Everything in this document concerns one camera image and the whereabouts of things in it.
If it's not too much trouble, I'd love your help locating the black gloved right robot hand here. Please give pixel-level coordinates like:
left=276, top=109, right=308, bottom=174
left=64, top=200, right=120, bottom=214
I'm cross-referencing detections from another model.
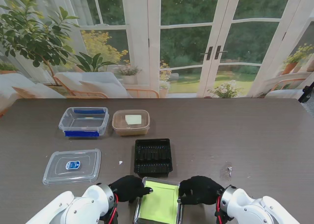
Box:
left=178, top=176, right=225, bottom=206

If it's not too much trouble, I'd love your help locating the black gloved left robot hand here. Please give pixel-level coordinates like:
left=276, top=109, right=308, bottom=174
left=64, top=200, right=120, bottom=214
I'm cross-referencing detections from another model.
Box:
left=107, top=175, right=154, bottom=204

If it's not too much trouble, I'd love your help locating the clear lid with green sheet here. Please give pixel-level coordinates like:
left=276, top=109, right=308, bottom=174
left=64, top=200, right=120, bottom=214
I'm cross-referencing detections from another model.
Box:
left=132, top=176, right=184, bottom=224

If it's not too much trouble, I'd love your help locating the black plastic container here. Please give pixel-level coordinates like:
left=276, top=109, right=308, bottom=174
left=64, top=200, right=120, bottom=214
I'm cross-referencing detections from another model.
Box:
left=133, top=138, right=173, bottom=177

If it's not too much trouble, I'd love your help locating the brown translucent container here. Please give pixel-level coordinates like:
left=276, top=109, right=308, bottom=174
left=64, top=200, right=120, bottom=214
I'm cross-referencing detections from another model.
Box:
left=112, top=109, right=151, bottom=137

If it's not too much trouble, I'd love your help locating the small clear lid white label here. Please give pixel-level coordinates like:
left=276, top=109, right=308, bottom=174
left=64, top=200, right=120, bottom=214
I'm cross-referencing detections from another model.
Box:
left=112, top=109, right=150, bottom=131

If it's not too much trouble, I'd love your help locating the clear container with blue clips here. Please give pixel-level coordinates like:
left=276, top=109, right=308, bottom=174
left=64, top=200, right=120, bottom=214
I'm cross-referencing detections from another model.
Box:
left=58, top=107, right=110, bottom=138

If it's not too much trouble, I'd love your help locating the large clear lid blue sticker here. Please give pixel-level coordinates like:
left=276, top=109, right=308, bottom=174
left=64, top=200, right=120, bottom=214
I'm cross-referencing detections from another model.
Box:
left=42, top=148, right=102, bottom=186

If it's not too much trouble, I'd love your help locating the black tripod stand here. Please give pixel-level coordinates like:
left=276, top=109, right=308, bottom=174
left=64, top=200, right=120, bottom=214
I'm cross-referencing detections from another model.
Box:
left=298, top=85, right=314, bottom=103

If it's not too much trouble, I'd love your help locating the red cable on left arm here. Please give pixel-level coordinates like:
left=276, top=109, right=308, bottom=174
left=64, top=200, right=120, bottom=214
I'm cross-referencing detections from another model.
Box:
left=109, top=189, right=120, bottom=224

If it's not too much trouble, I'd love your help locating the red cable on arm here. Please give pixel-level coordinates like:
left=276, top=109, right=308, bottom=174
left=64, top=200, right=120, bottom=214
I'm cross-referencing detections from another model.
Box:
left=215, top=196, right=223, bottom=221
left=109, top=189, right=120, bottom=224

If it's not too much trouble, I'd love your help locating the red cable on right arm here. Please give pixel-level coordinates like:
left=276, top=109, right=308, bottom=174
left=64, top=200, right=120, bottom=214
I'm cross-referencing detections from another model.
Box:
left=215, top=196, right=223, bottom=221

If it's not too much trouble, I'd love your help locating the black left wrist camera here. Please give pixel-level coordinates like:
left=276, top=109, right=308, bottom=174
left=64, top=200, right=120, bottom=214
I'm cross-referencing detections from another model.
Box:
left=102, top=208, right=120, bottom=224

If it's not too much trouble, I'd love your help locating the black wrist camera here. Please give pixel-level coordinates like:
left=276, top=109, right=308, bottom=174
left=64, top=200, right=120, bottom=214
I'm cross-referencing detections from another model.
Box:
left=215, top=210, right=235, bottom=224
left=102, top=208, right=120, bottom=224

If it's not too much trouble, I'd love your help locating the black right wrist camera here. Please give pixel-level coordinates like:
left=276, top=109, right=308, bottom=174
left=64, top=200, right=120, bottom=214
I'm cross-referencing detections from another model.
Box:
left=215, top=210, right=235, bottom=224

